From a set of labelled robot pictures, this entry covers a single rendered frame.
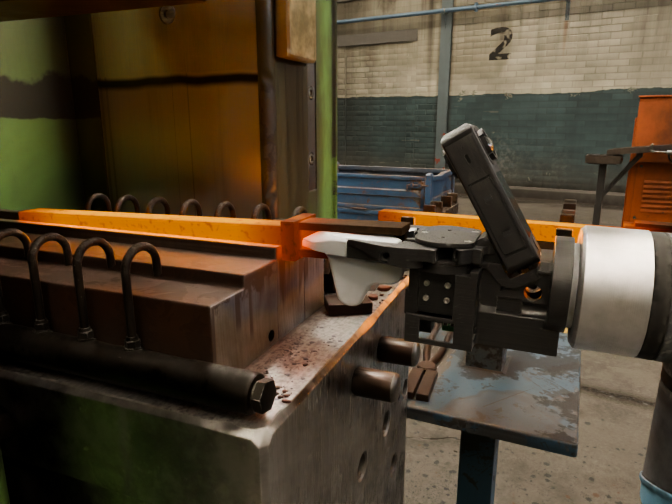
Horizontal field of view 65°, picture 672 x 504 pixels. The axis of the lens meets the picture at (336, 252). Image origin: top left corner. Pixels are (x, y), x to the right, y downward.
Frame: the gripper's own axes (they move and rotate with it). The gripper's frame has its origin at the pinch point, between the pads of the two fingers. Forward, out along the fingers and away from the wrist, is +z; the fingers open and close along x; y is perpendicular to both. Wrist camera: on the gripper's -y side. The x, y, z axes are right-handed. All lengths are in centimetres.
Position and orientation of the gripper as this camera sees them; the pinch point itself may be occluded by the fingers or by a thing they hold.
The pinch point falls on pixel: (321, 232)
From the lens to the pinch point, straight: 45.8
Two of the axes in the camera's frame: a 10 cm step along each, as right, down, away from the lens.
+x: 3.7, -2.2, 9.0
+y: -0.2, 9.7, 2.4
